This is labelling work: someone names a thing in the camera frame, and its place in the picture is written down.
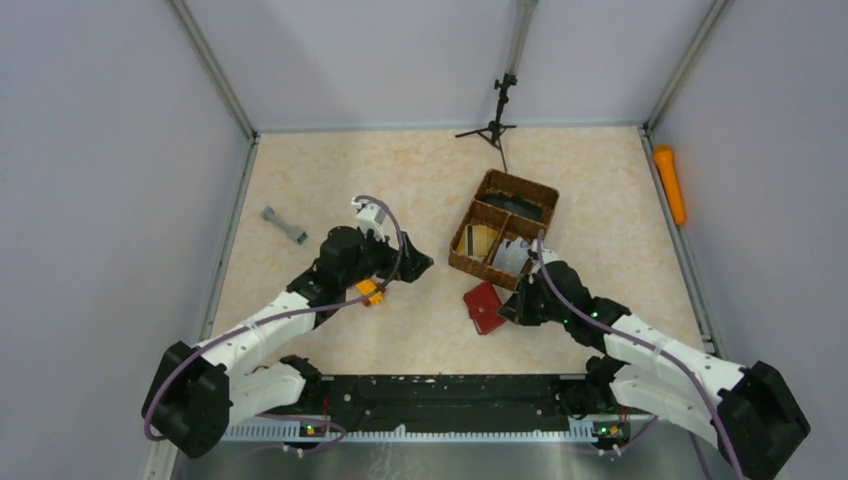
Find grey plastic connector piece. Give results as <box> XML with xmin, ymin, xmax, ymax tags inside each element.
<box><xmin>260</xmin><ymin>206</ymin><xmax>308</xmax><ymax>245</ymax></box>

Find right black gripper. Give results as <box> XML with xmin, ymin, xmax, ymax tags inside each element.
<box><xmin>499</xmin><ymin>274</ymin><xmax>570</xmax><ymax>326</ymax></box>

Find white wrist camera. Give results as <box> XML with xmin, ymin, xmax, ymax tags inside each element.
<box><xmin>528</xmin><ymin>240</ymin><xmax>560</xmax><ymax>265</ymax></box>
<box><xmin>355</xmin><ymin>201</ymin><xmax>386</xmax><ymax>242</ymax></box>

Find brown wicker divided basket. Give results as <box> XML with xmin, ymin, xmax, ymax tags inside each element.
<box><xmin>448</xmin><ymin>169</ymin><xmax>560</xmax><ymax>289</ymax></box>

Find black mini tripod stand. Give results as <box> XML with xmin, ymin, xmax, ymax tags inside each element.
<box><xmin>454</xmin><ymin>72</ymin><xmax>517</xmax><ymax>173</ymax></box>

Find white perforated cable duct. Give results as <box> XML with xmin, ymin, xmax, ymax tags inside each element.
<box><xmin>221</xmin><ymin>419</ymin><xmax>598</xmax><ymax>444</ymax></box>

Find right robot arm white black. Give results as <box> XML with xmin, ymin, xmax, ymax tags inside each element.
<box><xmin>499</xmin><ymin>260</ymin><xmax>811</xmax><ymax>479</ymax></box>

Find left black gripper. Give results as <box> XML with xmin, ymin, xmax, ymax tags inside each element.
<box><xmin>341</xmin><ymin>225</ymin><xmax>433</xmax><ymax>289</ymax></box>

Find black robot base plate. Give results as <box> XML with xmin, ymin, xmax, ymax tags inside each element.
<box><xmin>275</xmin><ymin>374</ymin><xmax>622</xmax><ymax>433</ymax></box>

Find yellow toy block car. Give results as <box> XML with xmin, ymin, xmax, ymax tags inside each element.
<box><xmin>355</xmin><ymin>279</ymin><xmax>384</xmax><ymax>307</ymax></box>

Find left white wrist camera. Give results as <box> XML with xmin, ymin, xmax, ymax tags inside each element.
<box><xmin>355</xmin><ymin>201</ymin><xmax>386</xmax><ymax>242</ymax></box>

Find gold card in basket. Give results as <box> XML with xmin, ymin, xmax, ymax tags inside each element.
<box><xmin>455</xmin><ymin>224</ymin><xmax>499</xmax><ymax>261</ymax></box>

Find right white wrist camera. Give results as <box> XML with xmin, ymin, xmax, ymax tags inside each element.
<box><xmin>528</xmin><ymin>240</ymin><xmax>560</xmax><ymax>265</ymax></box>

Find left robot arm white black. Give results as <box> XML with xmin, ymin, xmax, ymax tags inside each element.
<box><xmin>141</xmin><ymin>226</ymin><xmax>434</xmax><ymax>458</ymax></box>

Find silver cards in basket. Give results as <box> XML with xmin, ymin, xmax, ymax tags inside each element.
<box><xmin>492</xmin><ymin>238</ymin><xmax>531</xmax><ymax>276</ymax></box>

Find orange flashlight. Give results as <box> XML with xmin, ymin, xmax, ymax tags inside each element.
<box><xmin>653</xmin><ymin>144</ymin><xmax>687</xmax><ymax>226</ymax></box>

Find black item in basket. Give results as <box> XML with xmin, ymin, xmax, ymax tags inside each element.
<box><xmin>481</xmin><ymin>192</ymin><xmax>544</xmax><ymax>223</ymax></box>

